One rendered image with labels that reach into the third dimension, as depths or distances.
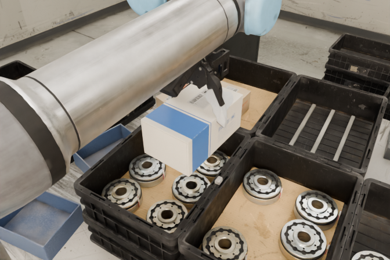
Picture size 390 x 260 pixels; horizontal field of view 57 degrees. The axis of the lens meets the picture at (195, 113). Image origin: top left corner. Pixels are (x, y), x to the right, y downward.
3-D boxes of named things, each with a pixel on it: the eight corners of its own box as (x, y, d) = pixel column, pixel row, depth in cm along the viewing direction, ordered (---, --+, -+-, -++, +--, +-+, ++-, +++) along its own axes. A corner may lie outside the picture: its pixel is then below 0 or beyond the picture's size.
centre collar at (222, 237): (228, 259, 78) (228, 257, 77) (209, 246, 80) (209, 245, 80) (239, 242, 81) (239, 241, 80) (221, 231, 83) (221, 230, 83)
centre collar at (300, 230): (311, 251, 79) (312, 249, 79) (289, 241, 81) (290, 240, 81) (317, 234, 83) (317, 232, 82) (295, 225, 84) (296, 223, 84)
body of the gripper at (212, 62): (229, 76, 75) (233, 21, 68) (205, 94, 69) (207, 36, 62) (199, 65, 78) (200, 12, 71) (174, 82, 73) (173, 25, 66)
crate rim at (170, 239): (174, 249, 74) (173, 242, 73) (71, 191, 87) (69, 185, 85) (252, 141, 102) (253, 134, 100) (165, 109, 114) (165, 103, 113)
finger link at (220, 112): (246, 114, 75) (227, 74, 73) (231, 128, 71) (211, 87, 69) (235, 116, 77) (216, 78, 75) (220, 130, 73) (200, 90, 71)
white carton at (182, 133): (188, 177, 71) (188, 143, 66) (144, 152, 77) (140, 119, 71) (239, 126, 84) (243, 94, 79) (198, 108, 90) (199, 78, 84)
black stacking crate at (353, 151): (352, 206, 95) (364, 176, 89) (250, 165, 108) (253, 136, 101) (376, 126, 123) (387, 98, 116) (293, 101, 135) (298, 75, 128)
